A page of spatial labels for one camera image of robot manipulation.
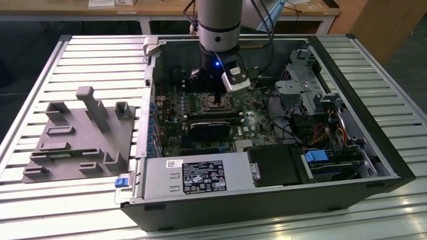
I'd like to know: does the metal socket cover frame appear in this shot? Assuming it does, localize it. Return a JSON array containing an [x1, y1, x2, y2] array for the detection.
[[199, 92, 235, 112]]

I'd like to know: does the CPU socket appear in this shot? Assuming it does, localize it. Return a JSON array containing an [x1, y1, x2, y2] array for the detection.
[[198, 91, 235, 115]]

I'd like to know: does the black RAM slot bank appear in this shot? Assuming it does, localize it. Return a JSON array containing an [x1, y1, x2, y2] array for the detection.
[[188, 112, 242, 123]]

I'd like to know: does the black wrist-mounted box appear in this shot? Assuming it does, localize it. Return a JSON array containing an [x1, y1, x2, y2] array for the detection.
[[187, 68, 204, 83]]

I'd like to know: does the black graphics card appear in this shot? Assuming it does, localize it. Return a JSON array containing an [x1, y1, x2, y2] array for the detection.
[[188, 119, 233, 143]]

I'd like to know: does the green motherboard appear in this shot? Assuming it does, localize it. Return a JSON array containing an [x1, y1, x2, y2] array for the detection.
[[155, 79, 282, 157]]

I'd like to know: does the silver chipset heat sink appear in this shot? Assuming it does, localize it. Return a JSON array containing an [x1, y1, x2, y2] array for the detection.
[[235, 139, 255, 153]]

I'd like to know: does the silver metal drive cage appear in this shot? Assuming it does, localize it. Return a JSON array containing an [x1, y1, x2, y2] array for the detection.
[[275, 48, 342, 116]]

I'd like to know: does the pale blue teach pendant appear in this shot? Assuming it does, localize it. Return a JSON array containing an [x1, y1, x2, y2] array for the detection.
[[259, 0, 289, 26]]

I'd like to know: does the silver power supply unit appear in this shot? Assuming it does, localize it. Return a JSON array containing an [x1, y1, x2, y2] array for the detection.
[[132, 152, 261, 201]]

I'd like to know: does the blue disk carrier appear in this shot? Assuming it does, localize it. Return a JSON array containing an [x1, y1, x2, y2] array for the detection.
[[305, 149, 331, 165]]

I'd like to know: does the white box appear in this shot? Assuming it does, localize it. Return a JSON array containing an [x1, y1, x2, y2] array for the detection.
[[88, 0, 115, 10]]

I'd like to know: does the blue case latch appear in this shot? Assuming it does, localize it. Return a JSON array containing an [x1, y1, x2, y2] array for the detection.
[[112, 173, 132, 189]]

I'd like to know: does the black open PC case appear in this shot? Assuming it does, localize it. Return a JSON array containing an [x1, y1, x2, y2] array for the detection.
[[119, 34, 418, 232]]

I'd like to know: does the grey plastic parts rack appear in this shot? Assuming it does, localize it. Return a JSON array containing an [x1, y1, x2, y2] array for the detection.
[[20, 86, 140, 185]]

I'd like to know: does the grey metal disk bay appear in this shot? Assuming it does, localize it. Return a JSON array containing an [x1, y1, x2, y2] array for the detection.
[[299, 143, 393, 184]]

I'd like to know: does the wooden cabinet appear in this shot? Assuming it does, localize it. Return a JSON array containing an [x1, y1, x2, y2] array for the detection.
[[349, 0, 427, 65]]

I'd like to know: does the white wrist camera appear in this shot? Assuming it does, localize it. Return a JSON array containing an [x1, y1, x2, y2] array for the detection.
[[220, 60, 251, 94]]

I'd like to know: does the silver bracket with screw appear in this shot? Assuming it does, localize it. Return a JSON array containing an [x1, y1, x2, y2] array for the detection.
[[275, 80, 313, 101]]

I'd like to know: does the black wire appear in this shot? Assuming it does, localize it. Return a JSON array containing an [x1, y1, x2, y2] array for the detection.
[[269, 114, 315, 149]]

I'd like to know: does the coloured power wire bundle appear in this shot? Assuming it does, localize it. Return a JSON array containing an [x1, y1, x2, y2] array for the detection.
[[309, 119, 351, 151]]

